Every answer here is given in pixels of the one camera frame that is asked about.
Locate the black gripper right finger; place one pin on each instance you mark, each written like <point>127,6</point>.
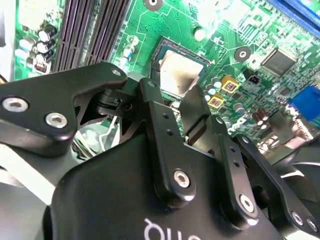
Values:
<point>232,170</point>

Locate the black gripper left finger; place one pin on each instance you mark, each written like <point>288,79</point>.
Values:
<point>50,90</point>

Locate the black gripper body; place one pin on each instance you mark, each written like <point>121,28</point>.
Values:
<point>112,200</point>

